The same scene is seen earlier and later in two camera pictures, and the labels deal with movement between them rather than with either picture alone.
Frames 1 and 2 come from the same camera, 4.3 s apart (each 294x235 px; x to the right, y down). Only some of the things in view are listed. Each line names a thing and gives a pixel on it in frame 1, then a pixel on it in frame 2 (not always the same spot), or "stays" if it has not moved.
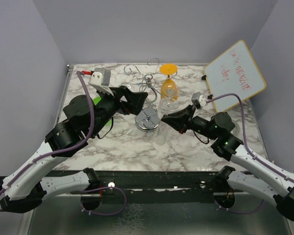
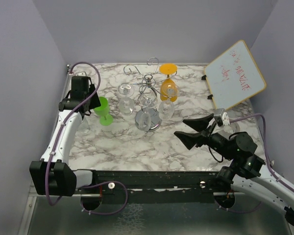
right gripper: (177, 119) to (189, 139)
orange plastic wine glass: (169, 89) stays
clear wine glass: (167, 105) to (146, 100)
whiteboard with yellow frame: (235, 71) stays
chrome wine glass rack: (148, 119) stays
